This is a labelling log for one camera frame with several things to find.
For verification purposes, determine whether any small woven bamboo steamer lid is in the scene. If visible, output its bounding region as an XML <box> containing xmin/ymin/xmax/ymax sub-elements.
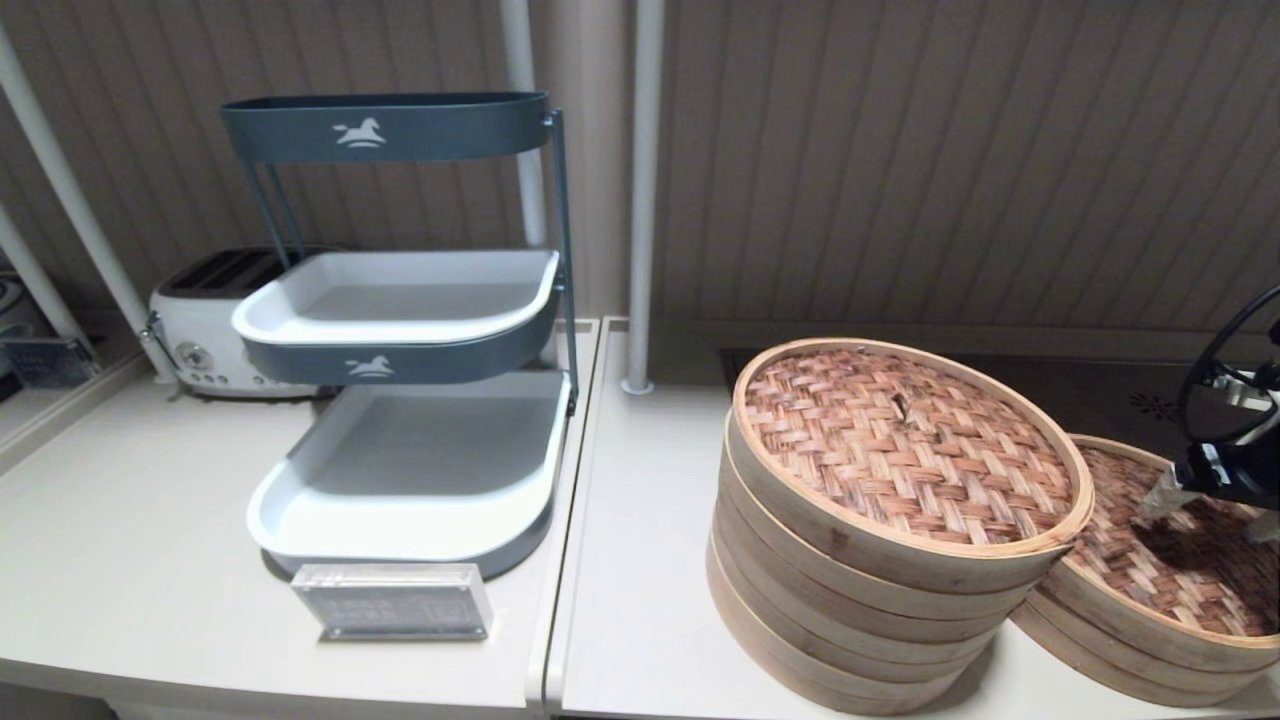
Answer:
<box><xmin>1030</xmin><ymin>433</ymin><xmax>1280</xmax><ymax>673</ymax></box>

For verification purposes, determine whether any low bamboo steamer base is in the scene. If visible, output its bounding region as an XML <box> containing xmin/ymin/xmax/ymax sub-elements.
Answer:
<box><xmin>1008</xmin><ymin>590</ymin><xmax>1280</xmax><ymax>708</ymax></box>

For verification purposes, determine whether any large bamboo steamer basket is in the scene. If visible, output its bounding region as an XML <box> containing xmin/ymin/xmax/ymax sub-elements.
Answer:
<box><xmin>704</xmin><ymin>540</ymin><xmax>993</xmax><ymax>716</ymax></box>
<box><xmin>712</xmin><ymin>470</ymin><xmax>1031</xmax><ymax>651</ymax></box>

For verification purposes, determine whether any white metal support pole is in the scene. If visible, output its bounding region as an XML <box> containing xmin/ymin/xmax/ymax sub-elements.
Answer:
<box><xmin>0</xmin><ymin>205</ymin><xmax>87</xmax><ymax>347</ymax></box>
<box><xmin>620</xmin><ymin>0</ymin><xmax>666</xmax><ymax>397</ymax></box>
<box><xmin>0</xmin><ymin>20</ymin><xmax>181</xmax><ymax>387</ymax></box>
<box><xmin>498</xmin><ymin>0</ymin><xmax>553</xmax><ymax>249</ymax></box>

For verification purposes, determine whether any white-lined blue-grey rack tray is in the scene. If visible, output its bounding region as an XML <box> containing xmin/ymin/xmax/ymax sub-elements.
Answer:
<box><xmin>246</xmin><ymin>370</ymin><xmax>573</xmax><ymax>581</ymax></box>
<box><xmin>231</xmin><ymin>248</ymin><xmax>561</xmax><ymax>387</ymax></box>

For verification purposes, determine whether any clear acrylic warning sign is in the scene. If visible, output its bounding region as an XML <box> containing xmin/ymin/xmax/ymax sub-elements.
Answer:
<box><xmin>290</xmin><ymin>562</ymin><xmax>494</xmax><ymax>642</ymax></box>

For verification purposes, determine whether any blue-grey oval rack shelf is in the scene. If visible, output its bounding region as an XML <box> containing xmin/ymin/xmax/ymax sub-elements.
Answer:
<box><xmin>221</xmin><ymin>93</ymin><xmax>551</xmax><ymax>165</ymax></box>

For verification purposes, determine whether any white retro toaster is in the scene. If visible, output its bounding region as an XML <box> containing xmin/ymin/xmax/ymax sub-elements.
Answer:
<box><xmin>146</xmin><ymin>247</ymin><xmax>321</xmax><ymax>401</ymax></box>

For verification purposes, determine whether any small dark acrylic sign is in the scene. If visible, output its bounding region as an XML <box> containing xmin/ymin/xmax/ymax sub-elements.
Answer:
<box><xmin>0</xmin><ymin>337</ymin><xmax>101</xmax><ymax>393</ymax></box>

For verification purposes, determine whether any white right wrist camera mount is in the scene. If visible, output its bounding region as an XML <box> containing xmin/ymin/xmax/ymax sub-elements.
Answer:
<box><xmin>1208</xmin><ymin>363</ymin><xmax>1280</xmax><ymax>413</ymax></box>

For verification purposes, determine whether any black camera cable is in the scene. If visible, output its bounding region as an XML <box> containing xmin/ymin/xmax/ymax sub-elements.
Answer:
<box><xmin>1176</xmin><ymin>285</ymin><xmax>1280</xmax><ymax>446</ymax></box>

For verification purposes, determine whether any blue-grey metal rack frame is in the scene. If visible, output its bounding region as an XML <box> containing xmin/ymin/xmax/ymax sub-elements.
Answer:
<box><xmin>243</xmin><ymin>110</ymin><xmax>581</xmax><ymax>417</ymax></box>

